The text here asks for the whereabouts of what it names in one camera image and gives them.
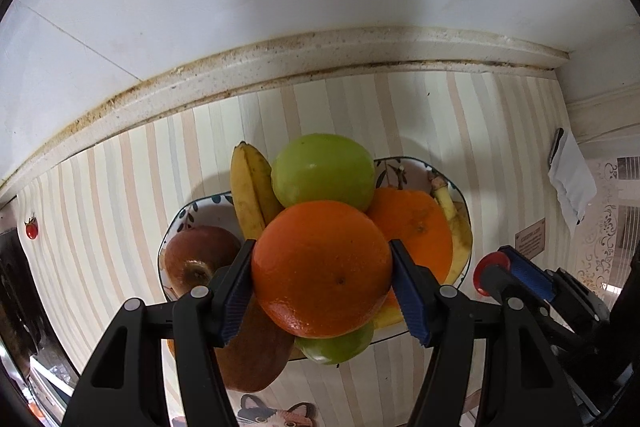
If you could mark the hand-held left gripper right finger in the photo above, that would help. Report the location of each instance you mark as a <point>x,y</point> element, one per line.
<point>412,302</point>

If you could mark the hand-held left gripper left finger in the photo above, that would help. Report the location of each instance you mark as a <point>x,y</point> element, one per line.
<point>237,302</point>

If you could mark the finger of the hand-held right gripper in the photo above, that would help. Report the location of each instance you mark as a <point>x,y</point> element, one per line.
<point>530,274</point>
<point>500,284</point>

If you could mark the red tomato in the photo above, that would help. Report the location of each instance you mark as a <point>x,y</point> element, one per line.
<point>484,267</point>

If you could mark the brown pear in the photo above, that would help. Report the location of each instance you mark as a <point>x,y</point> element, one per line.
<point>255,357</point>

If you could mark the dark red apple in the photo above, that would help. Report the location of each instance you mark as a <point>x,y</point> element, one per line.
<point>200,247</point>

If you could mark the orange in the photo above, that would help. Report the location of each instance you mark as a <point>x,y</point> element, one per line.
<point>320,267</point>
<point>415,227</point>

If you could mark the green apple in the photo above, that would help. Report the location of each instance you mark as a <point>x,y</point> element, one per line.
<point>322,172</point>
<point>335,347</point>

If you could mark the patterned ceramic plate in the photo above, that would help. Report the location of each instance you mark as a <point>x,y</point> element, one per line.
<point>200,212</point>

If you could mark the small pink label card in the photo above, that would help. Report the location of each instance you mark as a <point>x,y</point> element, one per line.
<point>530,239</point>

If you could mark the curved yellow banana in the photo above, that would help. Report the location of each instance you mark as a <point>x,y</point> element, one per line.
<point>460,242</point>

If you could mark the lace patterned cloth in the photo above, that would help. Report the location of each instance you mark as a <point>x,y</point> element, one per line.
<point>610,207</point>

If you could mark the white cloth on hook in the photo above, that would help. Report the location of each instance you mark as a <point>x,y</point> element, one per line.
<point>572,177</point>

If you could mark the straight yellow banana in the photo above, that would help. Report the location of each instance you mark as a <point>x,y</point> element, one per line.
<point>250,192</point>

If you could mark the striped table mat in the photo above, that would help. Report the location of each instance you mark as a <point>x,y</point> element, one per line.
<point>125,187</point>

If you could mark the dark glossy surface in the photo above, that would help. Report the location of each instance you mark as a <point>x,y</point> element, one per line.
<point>20,307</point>

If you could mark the small cherry tomato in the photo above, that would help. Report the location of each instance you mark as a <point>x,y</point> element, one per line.
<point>31,229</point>

